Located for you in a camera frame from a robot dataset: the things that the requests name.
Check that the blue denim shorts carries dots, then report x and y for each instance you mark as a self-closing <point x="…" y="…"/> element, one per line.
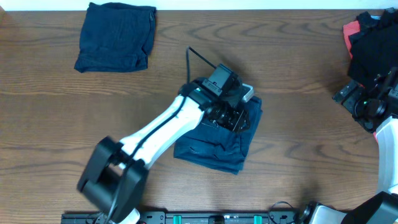
<point x="215" y="147"/>

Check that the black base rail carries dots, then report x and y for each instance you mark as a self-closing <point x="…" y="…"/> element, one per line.
<point x="282" y="217"/>

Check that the black garment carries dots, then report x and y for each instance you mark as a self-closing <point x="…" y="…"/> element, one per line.
<point x="374" y="48"/>

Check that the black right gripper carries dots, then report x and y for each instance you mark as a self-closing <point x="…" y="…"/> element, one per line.
<point x="344" y="94"/>

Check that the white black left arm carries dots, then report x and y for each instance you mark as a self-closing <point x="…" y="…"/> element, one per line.
<point x="116" y="173"/>

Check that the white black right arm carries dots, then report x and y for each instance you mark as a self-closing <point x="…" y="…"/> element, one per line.
<point x="381" y="208"/>

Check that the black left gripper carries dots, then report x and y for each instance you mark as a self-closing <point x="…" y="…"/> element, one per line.
<point x="237" y="121"/>

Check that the folded dark blue shorts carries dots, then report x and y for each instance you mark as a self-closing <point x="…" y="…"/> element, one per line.
<point x="116" y="37"/>

